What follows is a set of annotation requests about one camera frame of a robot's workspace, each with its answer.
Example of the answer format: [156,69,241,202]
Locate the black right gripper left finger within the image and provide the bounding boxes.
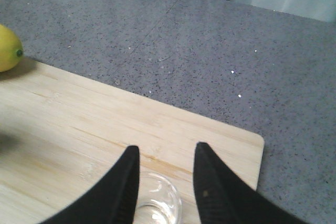
[43,145,140,223]

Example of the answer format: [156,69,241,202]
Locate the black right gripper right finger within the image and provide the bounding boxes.
[193,142,303,223]

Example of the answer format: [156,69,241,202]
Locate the clear glass beaker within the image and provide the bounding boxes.
[133,172,182,224]

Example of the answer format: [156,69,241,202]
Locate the light wooden cutting board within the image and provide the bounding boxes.
[1,58,264,223]

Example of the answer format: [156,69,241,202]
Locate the yellow lemon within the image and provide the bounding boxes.
[0,24,24,72]

